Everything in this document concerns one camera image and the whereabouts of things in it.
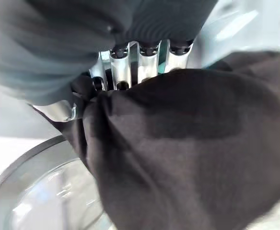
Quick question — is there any white washing machine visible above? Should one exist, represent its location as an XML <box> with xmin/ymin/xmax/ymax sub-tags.
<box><xmin>0</xmin><ymin>76</ymin><xmax>69</xmax><ymax>190</ymax></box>

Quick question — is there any round glass washer door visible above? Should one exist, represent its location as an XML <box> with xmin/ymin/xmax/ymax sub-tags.
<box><xmin>0</xmin><ymin>134</ymin><xmax>114</xmax><ymax>230</ymax></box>

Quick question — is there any black cloth garment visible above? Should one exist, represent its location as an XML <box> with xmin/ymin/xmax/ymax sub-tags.
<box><xmin>32</xmin><ymin>49</ymin><xmax>280</xmax><ymax>230</ymax></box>

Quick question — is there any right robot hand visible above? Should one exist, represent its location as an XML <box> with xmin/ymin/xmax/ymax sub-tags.
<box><xmin>0</xmin><ymin>0</ymin><xmax>217</xmax><ymax>123</ymax></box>

